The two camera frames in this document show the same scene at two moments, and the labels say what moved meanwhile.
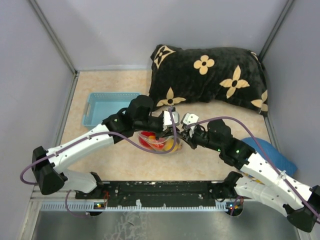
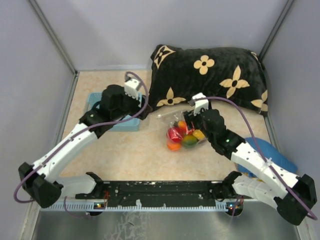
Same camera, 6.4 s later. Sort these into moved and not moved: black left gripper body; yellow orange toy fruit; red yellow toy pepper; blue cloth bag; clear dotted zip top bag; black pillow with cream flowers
Moved: black left gripper body; yellow orange toy fruit; clear dotted zip top bag; red yellow toy pepper
Not moved: black pillow with cream flowers; blue cloth bag
